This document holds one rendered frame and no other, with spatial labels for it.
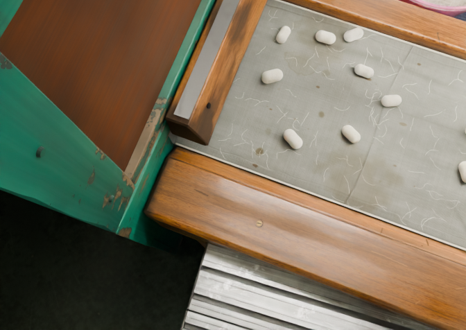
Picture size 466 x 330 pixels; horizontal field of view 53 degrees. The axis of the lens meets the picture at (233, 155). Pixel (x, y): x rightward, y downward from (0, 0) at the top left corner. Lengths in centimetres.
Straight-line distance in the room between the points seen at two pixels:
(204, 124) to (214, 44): 11
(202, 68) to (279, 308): 39
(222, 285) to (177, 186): 18
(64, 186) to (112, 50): 13
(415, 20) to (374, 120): 18
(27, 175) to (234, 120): 44
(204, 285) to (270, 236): 15
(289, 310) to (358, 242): 16
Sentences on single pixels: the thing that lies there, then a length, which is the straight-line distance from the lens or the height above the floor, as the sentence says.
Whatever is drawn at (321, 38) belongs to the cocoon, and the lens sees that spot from 80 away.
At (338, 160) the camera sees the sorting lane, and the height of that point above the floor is 74.
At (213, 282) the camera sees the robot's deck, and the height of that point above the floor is 67.
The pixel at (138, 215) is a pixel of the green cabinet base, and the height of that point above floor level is 76.
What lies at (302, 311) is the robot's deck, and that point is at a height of 67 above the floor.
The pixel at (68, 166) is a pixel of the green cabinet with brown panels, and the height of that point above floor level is 106.
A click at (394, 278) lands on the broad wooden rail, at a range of 71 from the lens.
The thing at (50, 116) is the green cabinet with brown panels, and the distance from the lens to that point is 36.
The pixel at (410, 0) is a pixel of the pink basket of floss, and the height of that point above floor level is 76.
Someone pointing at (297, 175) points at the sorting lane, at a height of 74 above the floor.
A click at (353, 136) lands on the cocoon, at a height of 76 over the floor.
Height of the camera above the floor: 144
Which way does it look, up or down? 75 degrees down
